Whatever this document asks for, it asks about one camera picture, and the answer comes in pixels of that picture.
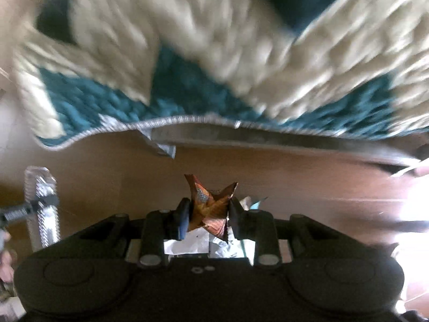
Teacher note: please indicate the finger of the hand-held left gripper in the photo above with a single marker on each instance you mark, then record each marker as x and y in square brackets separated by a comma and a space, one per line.
[20, 212]

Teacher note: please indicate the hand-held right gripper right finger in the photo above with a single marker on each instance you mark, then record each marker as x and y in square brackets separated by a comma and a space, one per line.
[235, 219]

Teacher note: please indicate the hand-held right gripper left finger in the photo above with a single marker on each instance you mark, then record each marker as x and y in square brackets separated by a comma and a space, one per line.
[183, 219]

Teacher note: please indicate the orange snack wrapper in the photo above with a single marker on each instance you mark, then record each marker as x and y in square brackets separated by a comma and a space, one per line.
[209, 208]

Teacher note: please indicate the person's left hand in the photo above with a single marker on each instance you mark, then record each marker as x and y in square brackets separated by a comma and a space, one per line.
[6, 266]

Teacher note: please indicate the white crumpled paper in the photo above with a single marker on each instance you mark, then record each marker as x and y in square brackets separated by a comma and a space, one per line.
[201, 246]

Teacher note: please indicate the teal white zigzag blanket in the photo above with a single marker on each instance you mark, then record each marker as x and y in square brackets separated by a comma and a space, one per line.
[214, 50]

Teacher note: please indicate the metal bed frame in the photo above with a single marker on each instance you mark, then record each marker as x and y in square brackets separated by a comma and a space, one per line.
[285, 141]

